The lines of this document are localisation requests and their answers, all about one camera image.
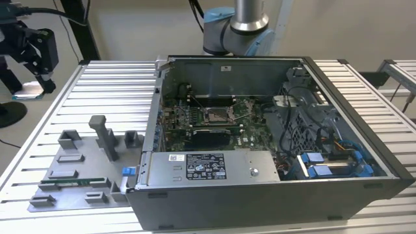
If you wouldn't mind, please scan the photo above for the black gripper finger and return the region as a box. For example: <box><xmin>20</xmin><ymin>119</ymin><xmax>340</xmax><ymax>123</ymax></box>
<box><xmin>24</xmin><ymin>28</ymin><xmax>60</xmax><ymax>95</ymax></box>
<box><xmin>0</xmin><ymin>55</ymin><xmax>25</xmax><ymax>96</ymax></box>

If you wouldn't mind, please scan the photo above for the silver CPU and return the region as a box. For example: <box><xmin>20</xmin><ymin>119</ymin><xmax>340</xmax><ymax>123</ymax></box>
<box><xmin>12</xmin><ymin>81</ymin><xmax>45</xmax><ymax>101</ymax></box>

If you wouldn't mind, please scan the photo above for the CPU socket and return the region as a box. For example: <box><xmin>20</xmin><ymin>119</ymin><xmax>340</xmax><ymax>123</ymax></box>
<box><xmin>203</xmin><ymin>106</ymin><xmax>233</xmax><ymax>124</ymax></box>

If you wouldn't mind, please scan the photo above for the black round stand base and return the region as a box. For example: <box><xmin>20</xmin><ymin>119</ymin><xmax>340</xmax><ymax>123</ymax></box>
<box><xmin>0</xmin><ymin>101</ymin><xmax>28</xmax><ymax>129</ymax></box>

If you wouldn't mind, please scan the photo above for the gray parts rack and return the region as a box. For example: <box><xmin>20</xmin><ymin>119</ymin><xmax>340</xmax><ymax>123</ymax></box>
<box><xmin>25</xmin><ymin>115</ymin><xmax>145</xmax><ymax>212</ymax></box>

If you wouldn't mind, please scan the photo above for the green RAM stick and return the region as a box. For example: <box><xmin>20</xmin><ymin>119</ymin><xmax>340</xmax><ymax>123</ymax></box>
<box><xmin>40</xmin><ymin>178</ymin><xmax>107</xmax><ymax>187</ymax></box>

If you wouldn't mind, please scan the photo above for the metal locking lever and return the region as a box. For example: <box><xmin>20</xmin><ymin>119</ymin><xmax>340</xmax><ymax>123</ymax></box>
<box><xmin>189</xmin><ymin>95</ymin><xmax>207</xmax><ymax>110</ymax></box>

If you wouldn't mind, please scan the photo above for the silver power supply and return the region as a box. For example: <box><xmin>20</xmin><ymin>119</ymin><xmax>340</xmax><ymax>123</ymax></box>
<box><xmin>147</xmin><ymin>150</ymin><xmax>281</xmax><ymax>187</ymax></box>

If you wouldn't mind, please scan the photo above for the black graphics card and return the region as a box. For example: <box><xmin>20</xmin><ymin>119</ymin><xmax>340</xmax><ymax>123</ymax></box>
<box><xmin>191</xmin><ymin>128</ymin><xmax>233</xmax><ymax>150</ymax></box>

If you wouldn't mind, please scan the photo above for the metal socket cover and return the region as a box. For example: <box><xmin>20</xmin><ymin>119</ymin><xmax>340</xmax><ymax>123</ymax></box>
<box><xmin>228</xmin><ymin>98</ymin><xmax>256</xmax><ymax>120</ymax></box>

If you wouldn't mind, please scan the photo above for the green motherboard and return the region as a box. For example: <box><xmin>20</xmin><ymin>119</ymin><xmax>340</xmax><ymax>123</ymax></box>
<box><xmin>160</xmin><ymin>96</ymin><xmax>277</xmax><ymax>152</ymax></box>

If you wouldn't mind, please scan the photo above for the gray drive cage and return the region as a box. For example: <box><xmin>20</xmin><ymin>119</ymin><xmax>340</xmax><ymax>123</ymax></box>
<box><xmin>263</xmin><ymin>80</ymin><xmax>343</xmax><ymax>157</ymax></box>

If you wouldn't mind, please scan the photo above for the black open PC case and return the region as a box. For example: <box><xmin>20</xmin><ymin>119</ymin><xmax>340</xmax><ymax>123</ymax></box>
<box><xmin>125</xmin><ymin>55</ymin><xmax>416</xmax><ymax>231</ymax></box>

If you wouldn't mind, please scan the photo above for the hard disk in blue carrier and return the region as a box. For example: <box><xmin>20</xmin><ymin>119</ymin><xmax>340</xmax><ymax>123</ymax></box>
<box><xmin>305</xmin><ymin>163</ymin><xmax>375</xmax><ymax>179</ymax></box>
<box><xmin>299</xmin><ymin>150</ymin><xmax>364</xmax><ymax>163</ymax></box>

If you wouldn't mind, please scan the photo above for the aluminium slat side table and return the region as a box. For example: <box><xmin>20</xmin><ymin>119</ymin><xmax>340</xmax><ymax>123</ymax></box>
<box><xmin>377</xmin><ymin>59</ymin><xmax>416</xmax><ymax>98</ymax></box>

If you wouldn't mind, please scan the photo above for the black frame post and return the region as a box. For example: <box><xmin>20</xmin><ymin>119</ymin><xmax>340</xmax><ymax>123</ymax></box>
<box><xmin>60</xmin><ymin>0</ymin><xmax>103</xmax><ymax>62</ymax></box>

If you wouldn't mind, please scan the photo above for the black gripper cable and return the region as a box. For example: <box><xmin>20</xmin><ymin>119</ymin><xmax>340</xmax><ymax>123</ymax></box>
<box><xmin>12</xmin><ymin>0</ymin><xmax>92</xmax><ymax>26</ymax></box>

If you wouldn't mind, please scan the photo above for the black floor cable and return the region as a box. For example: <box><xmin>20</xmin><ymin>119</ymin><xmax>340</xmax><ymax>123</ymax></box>
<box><xmin>0</xmin><ymin>138</ymin><xmax>23</xmax><ymax>149</ymax></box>

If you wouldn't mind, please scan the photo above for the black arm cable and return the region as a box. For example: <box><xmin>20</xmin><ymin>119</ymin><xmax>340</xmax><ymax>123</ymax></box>
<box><xmin>187</xmin><ymin>0</ymin><xmax>207</xmax><ymax>33</ymax></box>

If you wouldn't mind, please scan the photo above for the black table bracket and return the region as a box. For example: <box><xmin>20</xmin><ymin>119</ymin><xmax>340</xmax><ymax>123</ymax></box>
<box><xmin>360</xmin><ymin>71</ymin><xmax>391</xmax><ymax>89</ymax></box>

